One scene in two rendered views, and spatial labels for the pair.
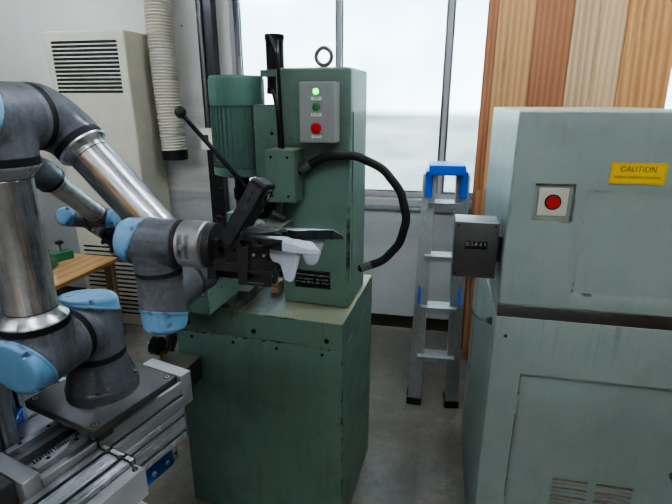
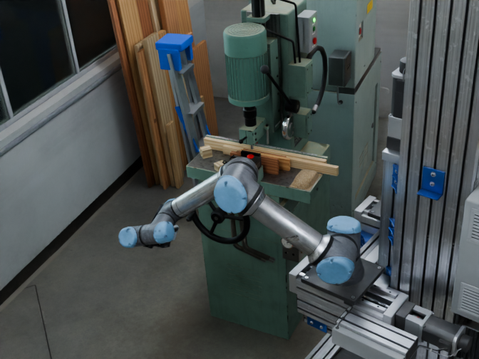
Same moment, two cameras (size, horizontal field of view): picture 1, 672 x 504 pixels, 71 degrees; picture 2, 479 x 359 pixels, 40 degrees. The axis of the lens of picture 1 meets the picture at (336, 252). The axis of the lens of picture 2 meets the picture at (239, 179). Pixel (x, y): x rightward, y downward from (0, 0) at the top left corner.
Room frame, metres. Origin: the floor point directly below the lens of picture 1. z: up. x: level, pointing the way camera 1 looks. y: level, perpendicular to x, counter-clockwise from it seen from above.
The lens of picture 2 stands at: (1.05, 2.86, 2.42)
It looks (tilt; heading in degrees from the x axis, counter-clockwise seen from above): 32 degrees down; 284
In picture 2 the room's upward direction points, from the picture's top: 4 degrees counter-clockwise
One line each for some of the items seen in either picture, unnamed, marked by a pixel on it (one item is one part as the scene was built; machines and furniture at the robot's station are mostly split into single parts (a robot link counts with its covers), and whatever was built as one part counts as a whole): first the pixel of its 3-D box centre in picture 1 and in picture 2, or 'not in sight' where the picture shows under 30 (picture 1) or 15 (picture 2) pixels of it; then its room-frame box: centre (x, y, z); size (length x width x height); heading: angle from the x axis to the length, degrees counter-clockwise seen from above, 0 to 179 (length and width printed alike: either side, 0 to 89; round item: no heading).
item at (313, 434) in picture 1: (283, 395); (269, 239); (1.56, 0.20, 0.36); 0.58 x 0.45 x 0.71; 74
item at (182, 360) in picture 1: (178, 370); (296, 246); (1.38, 0.52, 0.58); 0.12 x 0.08 x 0.08; 74
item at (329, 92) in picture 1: (319, 112); (306, 31); (1.37, 0.05, 1.40); 0.10 x 0.06 x 0.16; 74
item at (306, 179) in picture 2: not in sight; (305, 177); (1.34, 0.48, 0.92); 0.14 x 0.09 x 0.04; 74
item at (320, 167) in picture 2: not in sight; (278, 159); (1.47, 0.35, 0.92); 0.55 x 0.02 x 0.04; 164
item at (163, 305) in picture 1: (167, 294); not in sight; (0.75, 0.29, 1.12); 0.11 x 0.08 x 0.11; 168
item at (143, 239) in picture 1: (154, 243); not in sight; (0.74, 0.29, 1.21); 0.11 x 0.08 x 0.09; 78
